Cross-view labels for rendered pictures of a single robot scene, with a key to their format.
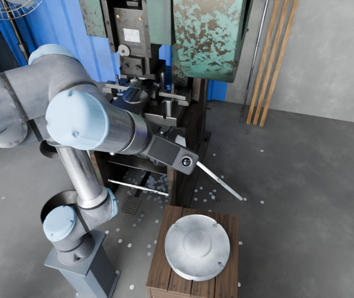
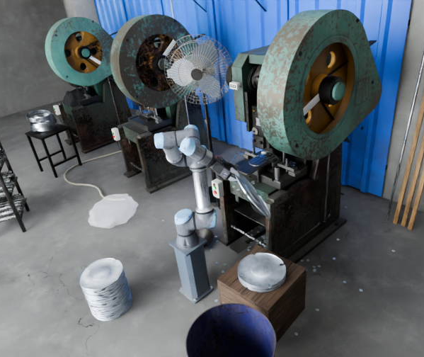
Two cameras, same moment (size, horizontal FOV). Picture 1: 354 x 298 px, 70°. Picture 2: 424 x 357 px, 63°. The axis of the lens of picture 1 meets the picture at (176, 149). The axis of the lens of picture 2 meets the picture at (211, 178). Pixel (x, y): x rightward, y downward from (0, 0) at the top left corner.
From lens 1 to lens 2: 1.29 m
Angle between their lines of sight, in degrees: 33
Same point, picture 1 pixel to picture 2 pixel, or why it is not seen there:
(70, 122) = (184, 145)
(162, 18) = not seen: hidden behind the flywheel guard
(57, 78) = (187, 134)
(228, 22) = (279, 123)
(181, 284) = (238, 287)
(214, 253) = (269, 278)
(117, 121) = (199, 149)
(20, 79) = (178, 133)
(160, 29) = not seen: hidden behind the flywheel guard
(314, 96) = not seen: outside the picture
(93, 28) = (238, 116)
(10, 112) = (173, 142)
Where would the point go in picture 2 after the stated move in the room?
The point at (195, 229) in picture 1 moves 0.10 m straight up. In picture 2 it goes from (265, 262) to (265, 249)
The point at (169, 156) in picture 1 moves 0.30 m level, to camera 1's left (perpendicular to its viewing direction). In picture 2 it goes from (219, 170) to (171, 160)
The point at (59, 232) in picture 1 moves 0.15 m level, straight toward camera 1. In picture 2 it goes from (180, 219) to (183, 233)
